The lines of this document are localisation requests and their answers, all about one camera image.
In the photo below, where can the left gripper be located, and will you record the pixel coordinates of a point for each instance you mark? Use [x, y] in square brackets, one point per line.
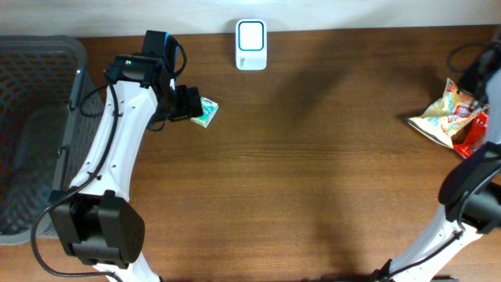
[189, 103]

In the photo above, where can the teal tissue pack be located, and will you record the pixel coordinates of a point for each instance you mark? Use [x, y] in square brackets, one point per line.
[210, 108]

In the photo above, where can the yellow wet wipes bag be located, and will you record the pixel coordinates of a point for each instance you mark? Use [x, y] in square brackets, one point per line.
[446, 116]

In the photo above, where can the red snack bag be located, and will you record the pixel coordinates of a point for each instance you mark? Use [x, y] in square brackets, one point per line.
[475, 136]

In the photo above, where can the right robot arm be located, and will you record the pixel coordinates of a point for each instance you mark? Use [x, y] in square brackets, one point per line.
[469, 199]

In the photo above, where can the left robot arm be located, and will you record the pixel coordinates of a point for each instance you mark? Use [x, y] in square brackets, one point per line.
[94, 220]

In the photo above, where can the white barcode scanner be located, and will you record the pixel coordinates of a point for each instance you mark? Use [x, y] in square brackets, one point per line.
[251, 45]

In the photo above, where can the grey plastic basket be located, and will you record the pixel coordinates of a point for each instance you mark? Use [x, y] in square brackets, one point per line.
[49, 118]

